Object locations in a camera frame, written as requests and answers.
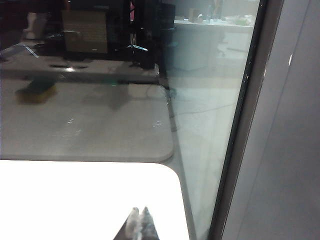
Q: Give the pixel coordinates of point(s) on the grey metal frame post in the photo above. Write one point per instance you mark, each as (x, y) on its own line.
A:
(275, 150)

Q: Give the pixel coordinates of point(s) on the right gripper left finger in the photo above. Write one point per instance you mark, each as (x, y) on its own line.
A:
(130, 227)

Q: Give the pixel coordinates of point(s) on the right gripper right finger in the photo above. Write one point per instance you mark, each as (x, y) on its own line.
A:
(148, 227)

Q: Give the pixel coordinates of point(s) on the large glass pane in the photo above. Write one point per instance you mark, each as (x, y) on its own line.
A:
(200, 125)

